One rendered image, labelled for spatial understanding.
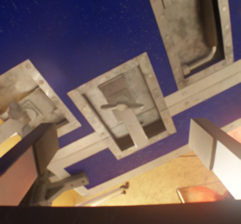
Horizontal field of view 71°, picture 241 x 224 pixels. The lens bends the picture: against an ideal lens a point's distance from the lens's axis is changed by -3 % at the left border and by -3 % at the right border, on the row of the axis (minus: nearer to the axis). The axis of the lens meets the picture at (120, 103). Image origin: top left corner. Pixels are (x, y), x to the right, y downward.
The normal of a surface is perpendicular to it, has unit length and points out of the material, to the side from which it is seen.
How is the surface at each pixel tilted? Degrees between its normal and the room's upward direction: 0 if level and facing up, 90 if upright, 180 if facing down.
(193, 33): 90
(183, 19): 90
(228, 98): 90
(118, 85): 90
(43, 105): 115
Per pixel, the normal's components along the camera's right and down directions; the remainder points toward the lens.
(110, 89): 0.00, 0.19
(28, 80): 0.18, 0.51
